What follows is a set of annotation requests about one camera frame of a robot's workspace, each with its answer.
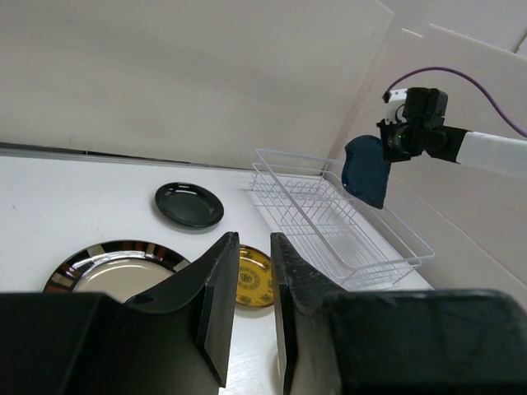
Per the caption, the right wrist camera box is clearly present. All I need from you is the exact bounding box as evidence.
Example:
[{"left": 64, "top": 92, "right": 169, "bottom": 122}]
[{"left": 383, "top": 89, "right": 407, "bottom": 123}]

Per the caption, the dark blue leaf-shaped dish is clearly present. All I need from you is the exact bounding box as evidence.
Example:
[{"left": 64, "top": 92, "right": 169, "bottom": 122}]
[{"left": 341, "top": 135, "right": 390, "bottom": 210}]

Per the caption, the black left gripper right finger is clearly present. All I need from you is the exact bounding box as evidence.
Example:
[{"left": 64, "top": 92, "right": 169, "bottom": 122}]
[{"left": 270, "top": 233, "right": 526, "bottom": 394}]

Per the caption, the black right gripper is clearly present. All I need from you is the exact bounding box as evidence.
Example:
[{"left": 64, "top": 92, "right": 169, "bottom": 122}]
[{"left": 376, "top": 119, "right": 413, "bottom": 162}]

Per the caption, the white wire dish rack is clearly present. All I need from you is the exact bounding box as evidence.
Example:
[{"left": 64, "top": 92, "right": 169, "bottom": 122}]
[{"left": 250, "top": 149, "right": 435, "bottom": 290}]

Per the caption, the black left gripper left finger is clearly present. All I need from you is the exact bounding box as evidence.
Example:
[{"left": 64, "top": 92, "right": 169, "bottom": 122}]
[{"left": 1, "top": 232, "right": 240, "bottom": 394}]

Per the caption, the small black round plate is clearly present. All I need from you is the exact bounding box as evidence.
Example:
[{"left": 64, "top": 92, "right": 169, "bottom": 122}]
[{"left": 154, "top": 182, "right": 225, "bottom": 229}]

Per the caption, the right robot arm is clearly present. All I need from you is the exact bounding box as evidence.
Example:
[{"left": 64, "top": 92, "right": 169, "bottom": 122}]
[{"left": 377, "top": 87, "right": 526, "bottom": 179}]

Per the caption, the yellow patterned small plate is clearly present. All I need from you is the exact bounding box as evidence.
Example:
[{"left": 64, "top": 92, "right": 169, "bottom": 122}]
[{"left": 236, "top": 245, "right": 274, "bottom": 309}]

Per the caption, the large brown-rimmed beige plate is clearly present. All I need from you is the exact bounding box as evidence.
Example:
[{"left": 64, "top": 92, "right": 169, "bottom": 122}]
[{"left": 43, "top": 239, "right": 190, "bottom": 303}]

